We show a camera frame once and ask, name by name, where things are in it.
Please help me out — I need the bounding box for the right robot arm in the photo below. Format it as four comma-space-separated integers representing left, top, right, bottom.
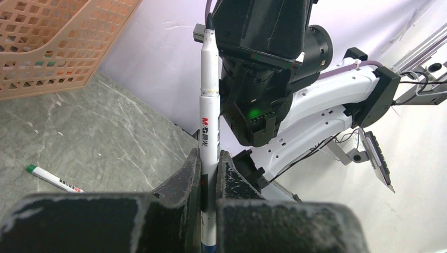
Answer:
212, 1, 400, 182

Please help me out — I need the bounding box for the aluminium frame rail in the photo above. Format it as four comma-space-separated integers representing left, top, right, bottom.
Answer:
392, 24, 446, 105

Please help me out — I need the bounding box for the white pen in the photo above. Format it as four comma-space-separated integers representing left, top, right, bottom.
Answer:
26, 164, 84, 193
199, 13, 220, 252

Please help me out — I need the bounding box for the orange plastic file rack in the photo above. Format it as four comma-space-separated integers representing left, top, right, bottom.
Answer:
1, 0, 141, 101

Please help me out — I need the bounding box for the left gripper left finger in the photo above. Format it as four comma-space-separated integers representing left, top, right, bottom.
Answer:
1, 149, 201, 252

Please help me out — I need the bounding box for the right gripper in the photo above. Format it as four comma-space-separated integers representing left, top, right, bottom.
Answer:
212, 0, 314, 69

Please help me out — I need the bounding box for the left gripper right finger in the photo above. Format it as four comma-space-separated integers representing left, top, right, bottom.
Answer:
216, 150, 369, 252

